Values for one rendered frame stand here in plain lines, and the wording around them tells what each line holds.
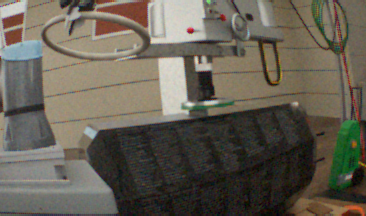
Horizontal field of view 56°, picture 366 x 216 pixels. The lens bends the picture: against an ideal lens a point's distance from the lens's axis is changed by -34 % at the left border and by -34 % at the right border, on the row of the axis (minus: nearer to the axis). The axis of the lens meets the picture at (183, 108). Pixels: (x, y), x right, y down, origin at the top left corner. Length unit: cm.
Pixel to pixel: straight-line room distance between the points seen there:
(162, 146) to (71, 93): 624
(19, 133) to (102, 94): 723
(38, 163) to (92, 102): 725
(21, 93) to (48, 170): 20
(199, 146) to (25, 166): 118
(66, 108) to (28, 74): 710
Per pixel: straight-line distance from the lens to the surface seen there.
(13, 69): 97
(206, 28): 198
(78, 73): 807
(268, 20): 260
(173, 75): 294
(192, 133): 196
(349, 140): 332
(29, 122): 95
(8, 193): 86
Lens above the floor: 104
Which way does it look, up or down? 4 degrees down
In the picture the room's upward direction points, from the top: 6 degrees counter-clockwise
